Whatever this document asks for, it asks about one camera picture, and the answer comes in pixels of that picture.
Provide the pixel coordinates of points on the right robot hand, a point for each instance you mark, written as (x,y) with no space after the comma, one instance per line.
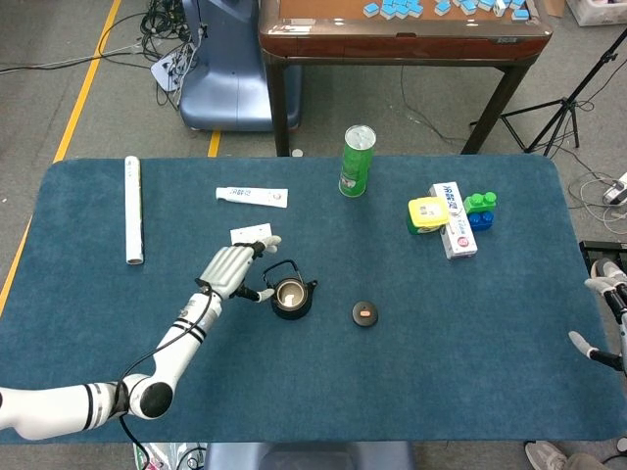
(623,338)

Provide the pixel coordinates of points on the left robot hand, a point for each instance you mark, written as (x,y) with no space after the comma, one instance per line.
(227,267)

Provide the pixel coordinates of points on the black cast iron teapot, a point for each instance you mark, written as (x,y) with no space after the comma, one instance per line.
(294,312)

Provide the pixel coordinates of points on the black teapot lid orange knob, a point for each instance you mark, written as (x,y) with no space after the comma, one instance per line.
(365,319)

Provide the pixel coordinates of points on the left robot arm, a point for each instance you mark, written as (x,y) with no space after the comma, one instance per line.
(186,338)

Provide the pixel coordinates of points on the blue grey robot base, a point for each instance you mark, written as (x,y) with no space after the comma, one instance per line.
(230,88)

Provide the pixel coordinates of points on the yellow-lidded small container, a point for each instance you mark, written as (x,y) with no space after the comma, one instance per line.
(426,215)

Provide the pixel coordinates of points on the grey black sneaker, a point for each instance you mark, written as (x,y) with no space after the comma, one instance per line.
(607,268)

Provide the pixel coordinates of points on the white toothpaste tube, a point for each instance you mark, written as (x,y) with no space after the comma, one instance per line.
(250,196)

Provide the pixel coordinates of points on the white film roll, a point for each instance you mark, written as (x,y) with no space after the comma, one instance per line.
(133,210)

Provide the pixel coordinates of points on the white power strip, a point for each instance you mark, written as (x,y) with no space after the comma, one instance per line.
(616,193)

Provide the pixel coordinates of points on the green chips can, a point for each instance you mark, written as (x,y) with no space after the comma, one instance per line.
(356,166)

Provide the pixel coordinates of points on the blue toy brick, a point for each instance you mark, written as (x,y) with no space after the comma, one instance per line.
(481,221)

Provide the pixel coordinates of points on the blue table mat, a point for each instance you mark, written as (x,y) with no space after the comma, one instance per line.
(441,372)

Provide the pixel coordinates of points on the white pink toothpaste box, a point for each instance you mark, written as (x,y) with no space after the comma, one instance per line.
(459,237)

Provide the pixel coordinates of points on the green toy brick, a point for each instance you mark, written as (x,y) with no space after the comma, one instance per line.
(480,202)

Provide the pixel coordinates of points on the printed plastic bag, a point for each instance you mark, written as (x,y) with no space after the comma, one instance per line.
(157,457)

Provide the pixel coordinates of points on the dark blue robot torso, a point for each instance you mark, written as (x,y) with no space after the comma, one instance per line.
(308,457)

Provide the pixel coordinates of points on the black tripod stand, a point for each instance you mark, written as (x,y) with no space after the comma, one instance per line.
(569,103)

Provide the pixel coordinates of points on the brown mahjong table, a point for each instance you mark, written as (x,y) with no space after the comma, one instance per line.
(392,46)

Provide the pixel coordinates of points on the blue white mahjong tile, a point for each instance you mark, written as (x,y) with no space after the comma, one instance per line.
(520,14)
(371,10)

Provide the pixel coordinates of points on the white crate with items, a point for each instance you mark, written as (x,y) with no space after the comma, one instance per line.
(600,10)

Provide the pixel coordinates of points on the cardboard box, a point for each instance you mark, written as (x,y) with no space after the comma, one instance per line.
(551,6)

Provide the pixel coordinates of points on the white dotted mahjong tile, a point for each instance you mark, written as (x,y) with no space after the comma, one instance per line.
(500,7)

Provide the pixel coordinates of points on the black metal frame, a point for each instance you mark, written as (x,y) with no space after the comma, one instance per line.
(597,247)

